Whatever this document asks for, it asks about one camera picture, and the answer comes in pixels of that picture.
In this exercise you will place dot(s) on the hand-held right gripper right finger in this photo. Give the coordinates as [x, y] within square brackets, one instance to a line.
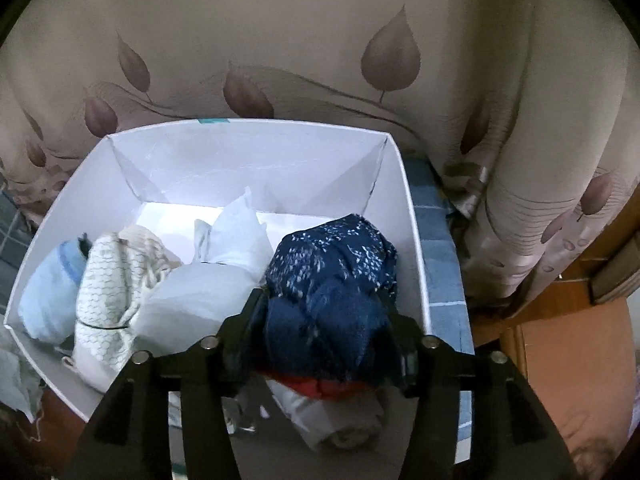
[407, 360]

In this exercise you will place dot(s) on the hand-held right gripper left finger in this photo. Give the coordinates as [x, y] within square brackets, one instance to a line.
[250, 330]

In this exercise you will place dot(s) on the white smooth underwear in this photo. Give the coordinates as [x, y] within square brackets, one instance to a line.
[200, 300]

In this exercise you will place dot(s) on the navy speckled underwear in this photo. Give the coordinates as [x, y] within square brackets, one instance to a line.
[325, 300]

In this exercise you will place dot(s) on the red cloth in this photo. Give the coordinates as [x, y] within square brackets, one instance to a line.
[310, 387]

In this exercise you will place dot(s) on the white cloth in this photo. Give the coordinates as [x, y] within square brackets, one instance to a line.
[330, 425]
[240, 235]

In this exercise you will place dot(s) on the cream cloth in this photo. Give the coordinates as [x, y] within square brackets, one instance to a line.
[150, 255]

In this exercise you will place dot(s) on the white patterned underwear bundle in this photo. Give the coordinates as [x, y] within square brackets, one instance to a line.
[107, 285]

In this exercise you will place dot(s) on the white box with teal triangle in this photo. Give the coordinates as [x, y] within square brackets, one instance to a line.
[250, 160]

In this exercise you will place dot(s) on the light blue cloth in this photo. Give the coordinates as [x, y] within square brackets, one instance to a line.
[50, 300]

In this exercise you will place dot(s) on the blue checked cover cloth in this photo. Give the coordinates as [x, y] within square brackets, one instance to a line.
[440, 270]

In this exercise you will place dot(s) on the wooden furniture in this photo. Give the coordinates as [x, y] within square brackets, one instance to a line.
[565, 360]

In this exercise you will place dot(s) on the white plastic bag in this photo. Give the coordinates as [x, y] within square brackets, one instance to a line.
[15, 375]

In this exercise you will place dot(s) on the grey plaid blanket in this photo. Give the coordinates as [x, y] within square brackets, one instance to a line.
[10, 240]

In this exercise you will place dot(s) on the leaf-print curtain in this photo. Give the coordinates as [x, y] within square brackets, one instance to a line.
[300, 35]

